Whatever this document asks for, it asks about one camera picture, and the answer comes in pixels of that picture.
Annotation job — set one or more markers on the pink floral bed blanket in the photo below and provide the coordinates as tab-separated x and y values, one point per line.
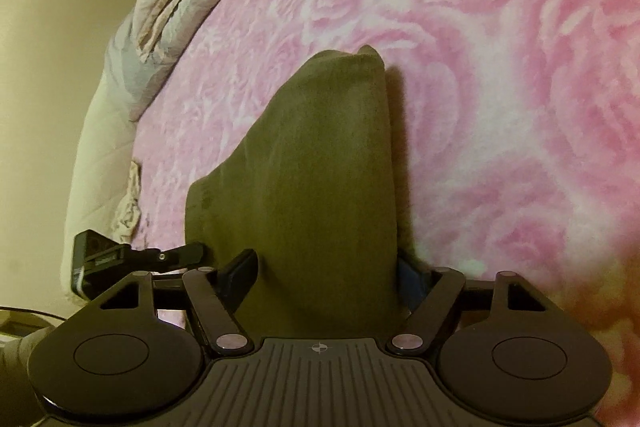
500	57

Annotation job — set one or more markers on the olive green pants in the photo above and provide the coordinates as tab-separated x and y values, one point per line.
325	182

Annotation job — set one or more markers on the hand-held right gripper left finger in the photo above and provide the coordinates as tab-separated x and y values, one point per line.
242	272

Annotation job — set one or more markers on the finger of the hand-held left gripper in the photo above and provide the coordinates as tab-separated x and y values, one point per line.
170	255

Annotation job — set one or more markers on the grey quilt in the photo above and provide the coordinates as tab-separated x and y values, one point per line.
125	77

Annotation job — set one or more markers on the person's left forearm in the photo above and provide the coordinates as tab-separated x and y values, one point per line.
20	352

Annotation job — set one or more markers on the beige garment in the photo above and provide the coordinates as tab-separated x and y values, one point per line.
129	207

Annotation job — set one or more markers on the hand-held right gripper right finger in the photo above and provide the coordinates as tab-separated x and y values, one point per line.
415	282

